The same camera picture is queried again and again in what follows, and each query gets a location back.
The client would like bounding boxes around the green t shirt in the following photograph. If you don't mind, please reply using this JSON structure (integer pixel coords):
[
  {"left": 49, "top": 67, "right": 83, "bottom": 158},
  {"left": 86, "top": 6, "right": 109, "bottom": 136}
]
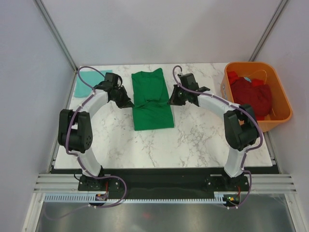
[{"left": 131, "top": 68, "right": 174, "bottom": 131}]

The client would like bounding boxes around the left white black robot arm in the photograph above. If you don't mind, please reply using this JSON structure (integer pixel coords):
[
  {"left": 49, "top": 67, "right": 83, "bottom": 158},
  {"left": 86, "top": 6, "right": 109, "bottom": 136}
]
[{"left": 58, "top": 72, "right": 134, "bottom": 190}]

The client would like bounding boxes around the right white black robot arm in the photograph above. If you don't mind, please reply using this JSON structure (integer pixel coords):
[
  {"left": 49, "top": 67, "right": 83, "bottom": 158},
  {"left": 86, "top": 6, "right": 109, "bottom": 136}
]
[{"left": 168, "top": 73, "right": 263, "bottom": 190}]

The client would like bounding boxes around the folded teal t shirt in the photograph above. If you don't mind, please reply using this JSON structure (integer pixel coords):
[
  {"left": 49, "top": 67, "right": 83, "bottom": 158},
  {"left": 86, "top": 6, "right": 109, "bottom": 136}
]
[{"left": 74, "top": 71, "right": 104, "bottom": 98}]

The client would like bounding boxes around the bright red t shirt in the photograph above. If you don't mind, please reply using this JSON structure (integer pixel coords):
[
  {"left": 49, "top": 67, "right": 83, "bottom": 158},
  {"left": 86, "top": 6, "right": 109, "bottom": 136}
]
[{"left": 227, "top": 71, "right": 264, "bottom": 87}]

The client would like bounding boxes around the dark red t shirt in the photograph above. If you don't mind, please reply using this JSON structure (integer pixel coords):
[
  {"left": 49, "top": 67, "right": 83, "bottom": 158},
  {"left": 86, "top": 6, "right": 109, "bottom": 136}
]
[{"left": 230, "top": 77, "right": 272, "bottom": 121}]

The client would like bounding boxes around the orange plastic bin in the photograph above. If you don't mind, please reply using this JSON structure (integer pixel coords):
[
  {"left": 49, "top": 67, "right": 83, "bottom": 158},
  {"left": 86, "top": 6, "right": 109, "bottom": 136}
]
[{"left": 221, "top": 62, "right": 293, "bottom": 132}]

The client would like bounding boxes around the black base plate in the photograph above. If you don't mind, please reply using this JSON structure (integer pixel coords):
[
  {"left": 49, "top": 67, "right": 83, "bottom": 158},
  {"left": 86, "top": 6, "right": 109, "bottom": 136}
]
[{"left": 78, "top": 168, "right": 249, "bottom": 199}]

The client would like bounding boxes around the white slotted cable duct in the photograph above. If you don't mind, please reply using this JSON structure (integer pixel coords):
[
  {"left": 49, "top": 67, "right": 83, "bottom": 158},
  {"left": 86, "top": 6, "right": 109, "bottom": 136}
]
[{"left": 44, "top": 193, "right": 235, "bottom": 204}]

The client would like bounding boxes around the aluminium rail profile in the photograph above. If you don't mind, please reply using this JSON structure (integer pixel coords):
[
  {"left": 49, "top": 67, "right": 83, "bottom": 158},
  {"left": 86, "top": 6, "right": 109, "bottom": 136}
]
[{"left": 34, "top": 174, "right": 296, "bottom": 194}]

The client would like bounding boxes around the left aluminium frame post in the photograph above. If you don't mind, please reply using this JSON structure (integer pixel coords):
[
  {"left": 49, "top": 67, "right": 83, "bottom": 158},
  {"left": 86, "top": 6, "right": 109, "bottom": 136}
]
[{"left": 34, "top": 0, "right": 78, "bottom": 73}]

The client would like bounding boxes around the aluminium frame post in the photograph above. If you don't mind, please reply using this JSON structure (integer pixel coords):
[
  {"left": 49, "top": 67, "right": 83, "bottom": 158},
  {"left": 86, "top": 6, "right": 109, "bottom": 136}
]
[
  {"left": 34, "top": 0, "right": 78, "bottom": 73},
  {"left": 248, "top": 0, "right": 290, "bottom": 62}
]

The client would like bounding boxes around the right aluminium frame post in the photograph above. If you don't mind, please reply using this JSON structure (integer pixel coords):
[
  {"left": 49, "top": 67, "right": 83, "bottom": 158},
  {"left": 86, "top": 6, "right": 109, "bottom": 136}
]
[{"left": 248, "top": 0, "right": 290, "bottom": 62}]

